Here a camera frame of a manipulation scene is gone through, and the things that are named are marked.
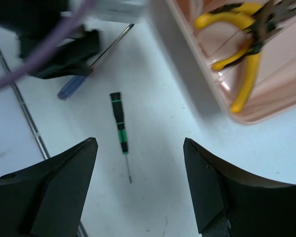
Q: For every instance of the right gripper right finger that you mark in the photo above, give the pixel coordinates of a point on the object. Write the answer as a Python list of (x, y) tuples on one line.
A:
[(231, 202)]

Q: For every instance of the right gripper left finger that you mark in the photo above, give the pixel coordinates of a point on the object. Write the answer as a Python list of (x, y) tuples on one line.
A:
[(47, 199)]

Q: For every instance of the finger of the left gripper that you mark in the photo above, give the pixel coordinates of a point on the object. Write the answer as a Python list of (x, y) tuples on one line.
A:
[(72, 56)]

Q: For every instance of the long blue-handled screwdriver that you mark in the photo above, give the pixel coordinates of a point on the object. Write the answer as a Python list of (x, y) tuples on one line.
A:
[(77, 81)]

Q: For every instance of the black green precision screwdriver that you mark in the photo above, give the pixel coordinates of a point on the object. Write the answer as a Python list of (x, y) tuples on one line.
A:
[(118, 112)]

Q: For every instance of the yellow needle-nose pliers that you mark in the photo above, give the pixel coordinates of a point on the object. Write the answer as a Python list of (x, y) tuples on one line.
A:
[(250, 52)]

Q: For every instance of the yellow cutting pliers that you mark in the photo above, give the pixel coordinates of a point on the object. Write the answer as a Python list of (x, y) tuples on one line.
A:
[(247, 16)]

